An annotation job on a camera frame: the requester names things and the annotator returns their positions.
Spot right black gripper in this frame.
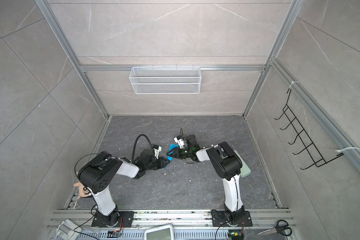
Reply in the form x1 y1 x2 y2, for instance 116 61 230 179
167 147 193 160

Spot blue square paper sheet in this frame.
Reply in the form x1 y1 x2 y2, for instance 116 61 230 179
167 144 179 161

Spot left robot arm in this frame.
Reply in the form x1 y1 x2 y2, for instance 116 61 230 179
77 149 171 217

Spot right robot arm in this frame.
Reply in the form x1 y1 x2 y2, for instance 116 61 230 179
166 135 245 223

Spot white display device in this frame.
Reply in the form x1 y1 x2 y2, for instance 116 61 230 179
144 224 175 240

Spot plush doll toy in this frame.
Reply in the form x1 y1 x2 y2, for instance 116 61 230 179
74 182 92 199

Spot small orange circuit board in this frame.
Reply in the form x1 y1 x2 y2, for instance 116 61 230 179
107 230 123 238

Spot small green circuit board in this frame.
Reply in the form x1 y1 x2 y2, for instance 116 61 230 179
228 231 245 240

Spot white clamp device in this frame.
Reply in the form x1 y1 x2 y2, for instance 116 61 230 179
55 219 82 240

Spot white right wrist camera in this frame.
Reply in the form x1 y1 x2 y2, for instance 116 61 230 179
174 135 187 149

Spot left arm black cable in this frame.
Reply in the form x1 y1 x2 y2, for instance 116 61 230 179
74 133 154 181

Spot white wire mesh basket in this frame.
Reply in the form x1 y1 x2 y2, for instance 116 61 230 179
129 67 202 95

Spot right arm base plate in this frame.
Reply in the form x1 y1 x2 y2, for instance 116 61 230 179
211 209 253 227

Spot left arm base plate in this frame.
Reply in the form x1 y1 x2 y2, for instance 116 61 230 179
91 211 135 228

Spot black handled scissors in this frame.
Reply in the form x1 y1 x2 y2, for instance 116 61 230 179
258 220 293 237

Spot black wire hook rack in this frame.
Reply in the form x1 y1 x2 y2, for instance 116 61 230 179
274 89 344 170

